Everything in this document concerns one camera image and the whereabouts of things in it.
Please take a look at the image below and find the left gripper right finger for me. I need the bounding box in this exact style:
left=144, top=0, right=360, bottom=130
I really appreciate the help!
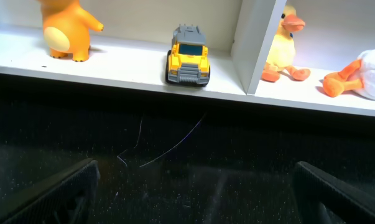
left=292, top=161, right=375, bottom=224

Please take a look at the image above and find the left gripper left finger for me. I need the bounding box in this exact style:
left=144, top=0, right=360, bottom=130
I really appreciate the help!
left=0, top=157, right=101, bottom=224

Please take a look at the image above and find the yellow rubber duck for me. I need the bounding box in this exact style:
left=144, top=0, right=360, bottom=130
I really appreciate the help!
left=37, top=0, right=105, bottom=63

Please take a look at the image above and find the grey and yellow toy truck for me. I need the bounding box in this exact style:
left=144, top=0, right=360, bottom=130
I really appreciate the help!
left=165, top=24, right=211, bottom=88

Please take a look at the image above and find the white plush duck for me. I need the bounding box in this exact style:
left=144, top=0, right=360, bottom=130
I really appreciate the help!
left=322, top=44, right=375, bottom=101

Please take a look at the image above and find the white shelf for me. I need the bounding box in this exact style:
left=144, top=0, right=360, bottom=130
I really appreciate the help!
left=0, top=0, right=375, bottom=119

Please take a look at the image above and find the yellow plush duck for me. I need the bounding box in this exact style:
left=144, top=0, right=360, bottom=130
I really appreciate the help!
left=261, top=4, right=312, bottom=83

